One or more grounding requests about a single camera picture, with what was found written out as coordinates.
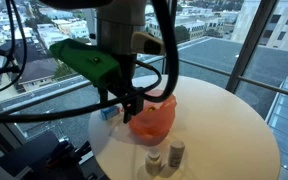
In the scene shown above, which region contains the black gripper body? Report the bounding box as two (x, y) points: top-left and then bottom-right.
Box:
(108, 54), (144, 98)

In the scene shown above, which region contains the orange plastic carrier bag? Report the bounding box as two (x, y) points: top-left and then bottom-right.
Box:
(127, 89), (178, 138)

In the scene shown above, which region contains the white capped pill bottle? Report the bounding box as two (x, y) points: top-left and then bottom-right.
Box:
(145, 147), (163, 177)

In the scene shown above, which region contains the tall white cylindrical bottle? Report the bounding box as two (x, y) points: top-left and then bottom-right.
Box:
(168, 139), (186, 168)

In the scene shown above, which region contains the blue white small box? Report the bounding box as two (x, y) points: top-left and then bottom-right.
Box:
(99, 105), (121, 121)

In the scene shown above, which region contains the metal window railing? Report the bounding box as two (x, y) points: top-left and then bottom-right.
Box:
(0, 55), (288, 118)

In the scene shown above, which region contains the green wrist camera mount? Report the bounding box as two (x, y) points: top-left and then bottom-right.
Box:
(49, 38), (122, 90)

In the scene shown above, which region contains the thick black cable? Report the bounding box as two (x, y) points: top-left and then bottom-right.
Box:
(0, 0), (180, 124)

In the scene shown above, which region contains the thin black cable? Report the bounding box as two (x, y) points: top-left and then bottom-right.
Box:
(0, 0), (29, 96)

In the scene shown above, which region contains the black camera on stand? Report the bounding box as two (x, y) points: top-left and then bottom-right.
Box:
(0, 39), (22, 78)

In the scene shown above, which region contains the dark window frame post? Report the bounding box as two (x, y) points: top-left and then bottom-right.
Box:
(225, 0), (279, 94)

